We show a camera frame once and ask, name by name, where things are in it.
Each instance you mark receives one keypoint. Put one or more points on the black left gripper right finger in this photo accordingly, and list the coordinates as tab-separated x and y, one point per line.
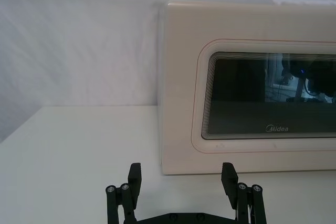
231	184

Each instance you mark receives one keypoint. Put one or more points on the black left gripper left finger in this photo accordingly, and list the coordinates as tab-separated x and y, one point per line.
134	182

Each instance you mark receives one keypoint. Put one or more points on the white table cloth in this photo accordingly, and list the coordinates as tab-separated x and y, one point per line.
65	166

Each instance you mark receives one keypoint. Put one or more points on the cream microwave oven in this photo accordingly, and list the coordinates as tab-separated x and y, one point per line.
249	87

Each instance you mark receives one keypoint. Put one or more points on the white curtain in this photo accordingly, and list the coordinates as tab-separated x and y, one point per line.
78	45

